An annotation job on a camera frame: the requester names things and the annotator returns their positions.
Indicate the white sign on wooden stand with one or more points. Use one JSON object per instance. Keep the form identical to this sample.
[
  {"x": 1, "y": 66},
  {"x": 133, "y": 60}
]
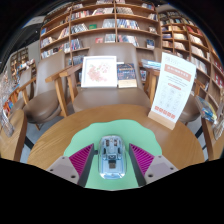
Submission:
[{"x": 173, "y": 90}]

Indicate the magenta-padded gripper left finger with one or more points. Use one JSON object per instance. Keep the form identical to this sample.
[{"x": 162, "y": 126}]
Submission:
[{"x": 80, "y": 160}]

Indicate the tall wooden bookshelf unit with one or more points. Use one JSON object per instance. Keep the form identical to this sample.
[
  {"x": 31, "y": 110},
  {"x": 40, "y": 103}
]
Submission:
[{"x": 193, "y": 43}]

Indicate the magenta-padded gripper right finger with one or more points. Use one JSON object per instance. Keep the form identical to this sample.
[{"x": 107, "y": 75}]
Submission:
[{"x": 143, "y": 160}]

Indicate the green blob-shaped mouse pad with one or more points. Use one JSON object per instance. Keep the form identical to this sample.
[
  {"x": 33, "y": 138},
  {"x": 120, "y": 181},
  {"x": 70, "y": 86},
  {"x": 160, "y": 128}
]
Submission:
[{"x": 113, "y": 128}]

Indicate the white framed floral picture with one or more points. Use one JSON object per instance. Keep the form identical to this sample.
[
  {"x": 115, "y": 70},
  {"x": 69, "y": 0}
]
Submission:
[{"x": 99, "y": 71}]

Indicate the wide wooden bookshelf unit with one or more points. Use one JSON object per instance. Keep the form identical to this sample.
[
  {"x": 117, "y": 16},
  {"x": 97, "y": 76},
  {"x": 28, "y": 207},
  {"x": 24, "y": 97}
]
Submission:
[{"x": 100, "y": 26}]

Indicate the small distant bookshelf unit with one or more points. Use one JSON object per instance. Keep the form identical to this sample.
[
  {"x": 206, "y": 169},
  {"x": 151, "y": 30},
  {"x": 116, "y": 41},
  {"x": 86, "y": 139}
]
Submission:
[{"x": 20, "y": 60}]

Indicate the transparent computer mouse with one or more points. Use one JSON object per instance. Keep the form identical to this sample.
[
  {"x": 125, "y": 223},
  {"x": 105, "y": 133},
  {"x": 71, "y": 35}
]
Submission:
[{"x": 112, "y": 156}]

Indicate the dark blue covered book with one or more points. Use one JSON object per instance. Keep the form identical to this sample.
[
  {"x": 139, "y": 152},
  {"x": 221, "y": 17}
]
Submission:
[{"x": 126, "y": 74}]

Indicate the stack of light blue books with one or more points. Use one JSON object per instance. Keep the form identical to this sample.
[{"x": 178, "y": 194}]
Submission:
[{"x": 151, "y": 64}]

